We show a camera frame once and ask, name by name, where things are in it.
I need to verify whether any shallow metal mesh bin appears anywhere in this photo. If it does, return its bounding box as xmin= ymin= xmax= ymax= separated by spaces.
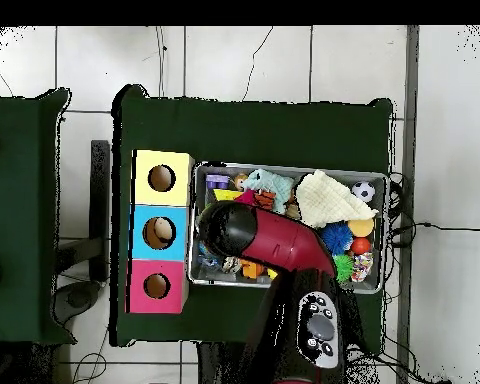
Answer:
xmin=187 ymin=161 xmax=389 ymax=295

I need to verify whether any yellow cheese wedge toy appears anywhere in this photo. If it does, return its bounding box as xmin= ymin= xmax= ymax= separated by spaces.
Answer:
xmin=212 ymin=188 xmax=245 ymax=203

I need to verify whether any mint knitted cloth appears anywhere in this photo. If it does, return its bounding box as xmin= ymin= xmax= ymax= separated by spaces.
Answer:
xmin=241 ymin=168 xmax=295 ymax=215

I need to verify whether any orange building block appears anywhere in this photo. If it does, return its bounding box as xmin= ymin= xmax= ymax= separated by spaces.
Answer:
xmin=239 ymin=258 xmax=265 ymax=279

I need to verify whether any dark green table cloth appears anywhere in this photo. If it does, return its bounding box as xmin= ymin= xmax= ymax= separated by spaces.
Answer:
xmin=109 ymin=84 xmax=395 ymax=355

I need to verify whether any cream knitted cloth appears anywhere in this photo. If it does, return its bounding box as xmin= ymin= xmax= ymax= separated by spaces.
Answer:
xmin=294 ymin=169 xmax=379 ymax=229

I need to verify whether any blue spiky rubber ball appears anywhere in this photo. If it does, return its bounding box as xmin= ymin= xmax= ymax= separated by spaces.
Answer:
xmin=318 ymin=220 xmax=354 ymax=256

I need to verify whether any green spiky rubber ball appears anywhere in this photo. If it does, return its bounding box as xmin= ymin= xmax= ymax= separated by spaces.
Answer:
xmin=332 ymin=253 xmax=355 ymax=283

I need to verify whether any pale orange foam ball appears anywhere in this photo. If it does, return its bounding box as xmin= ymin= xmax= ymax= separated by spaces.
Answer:
xmin=346 ymin=217 xmax=375 ymax=238

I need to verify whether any small soccer ball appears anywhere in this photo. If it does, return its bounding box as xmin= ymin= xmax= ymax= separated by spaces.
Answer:
xmin=350 ymin=180 xmax=376 ymax=203

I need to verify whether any orange rubber ball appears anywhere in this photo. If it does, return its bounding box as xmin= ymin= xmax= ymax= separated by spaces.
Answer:
xmin=349 ymin=236 xmax=372 ymax=256

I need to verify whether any green cloth side table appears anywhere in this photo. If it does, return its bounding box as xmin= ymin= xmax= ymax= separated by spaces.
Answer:
xmin=0 ymin=88 xmax=77 ymax=345

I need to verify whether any multicolour rope knot toy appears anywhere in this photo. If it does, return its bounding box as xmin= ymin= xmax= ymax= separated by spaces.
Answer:
xmin=350 ymin=251 xmax=374 ymax=283

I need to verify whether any black power cable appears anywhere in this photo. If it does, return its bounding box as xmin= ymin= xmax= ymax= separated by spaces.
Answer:
xmin=387 ymin=171 xmax=480 ymax=249

